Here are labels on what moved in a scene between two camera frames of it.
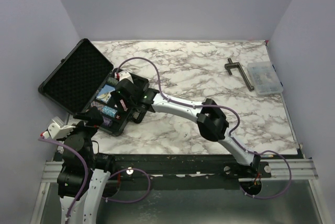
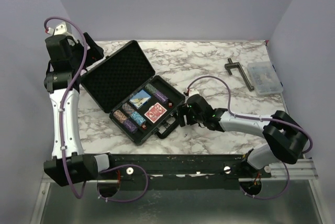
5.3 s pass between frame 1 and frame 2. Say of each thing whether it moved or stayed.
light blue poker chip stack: moved
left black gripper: moved
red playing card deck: moved
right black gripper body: moved
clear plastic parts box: stayed
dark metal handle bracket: stayed
